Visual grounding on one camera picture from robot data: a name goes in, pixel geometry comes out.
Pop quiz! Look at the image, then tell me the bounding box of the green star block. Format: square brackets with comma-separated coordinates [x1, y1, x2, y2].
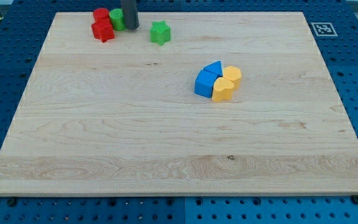
[150, 21, 171, 45]

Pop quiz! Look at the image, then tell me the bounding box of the red star block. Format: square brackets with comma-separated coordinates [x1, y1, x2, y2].
[91, 19, 115, 42]

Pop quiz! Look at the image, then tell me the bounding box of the blue cube block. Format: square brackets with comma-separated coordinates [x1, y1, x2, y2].
[194, 70, 218, 98]

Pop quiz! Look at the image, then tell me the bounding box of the yellow heart block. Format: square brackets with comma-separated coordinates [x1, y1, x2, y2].
[211, 77, 234, 102]

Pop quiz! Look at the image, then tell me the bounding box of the blue triangle block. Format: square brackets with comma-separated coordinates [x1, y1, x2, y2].
[203, 61, 223, 77]

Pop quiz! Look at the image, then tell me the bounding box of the light wooden board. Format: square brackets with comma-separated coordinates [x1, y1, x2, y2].
[0, 12, 358, 197]

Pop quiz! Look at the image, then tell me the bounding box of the yellow hexagon block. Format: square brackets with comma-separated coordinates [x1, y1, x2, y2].
[223, 66, 242, 90]

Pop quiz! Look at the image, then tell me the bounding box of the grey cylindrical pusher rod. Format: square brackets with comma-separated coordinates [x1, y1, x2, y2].
[120, 0, 139, 30]

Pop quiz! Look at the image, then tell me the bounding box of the green cylinder block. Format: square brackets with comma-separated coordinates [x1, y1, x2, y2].
[109, 8, 126, 31]

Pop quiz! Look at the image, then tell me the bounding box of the red cylinder block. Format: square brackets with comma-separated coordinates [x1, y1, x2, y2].
[93, 7, 109, 22]

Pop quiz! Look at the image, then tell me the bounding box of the white fiducial marker tag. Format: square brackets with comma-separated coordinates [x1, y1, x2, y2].
[311, 22, 337, 37]

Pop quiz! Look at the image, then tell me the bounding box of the black bolt front left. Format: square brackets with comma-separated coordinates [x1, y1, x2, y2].
[6, 197, 17, 207]

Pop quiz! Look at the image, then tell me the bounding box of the black bolt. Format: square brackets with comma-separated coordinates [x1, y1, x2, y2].
[6, 197, 17, 207]
[351, 195, 358, 205]

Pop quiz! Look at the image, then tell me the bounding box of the black bolt front right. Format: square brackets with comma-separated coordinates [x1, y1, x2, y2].
[351, 195, 358, 205]

